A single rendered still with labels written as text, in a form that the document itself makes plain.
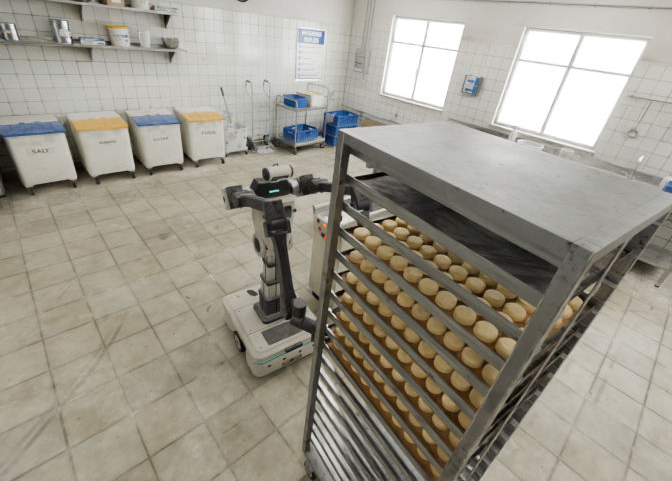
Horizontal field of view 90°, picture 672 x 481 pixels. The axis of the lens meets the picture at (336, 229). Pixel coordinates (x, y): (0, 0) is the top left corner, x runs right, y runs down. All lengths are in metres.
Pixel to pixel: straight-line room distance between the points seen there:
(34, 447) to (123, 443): 0.43
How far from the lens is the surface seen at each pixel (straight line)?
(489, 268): 0.72
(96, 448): 2.49
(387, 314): 1.07
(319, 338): 1.37
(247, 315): 2.51
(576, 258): 0.61
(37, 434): 2.67
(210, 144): 5.53
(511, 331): 0.75
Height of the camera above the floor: 2.05
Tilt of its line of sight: 31 degrees down
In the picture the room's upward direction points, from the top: 7 degrees clockwise
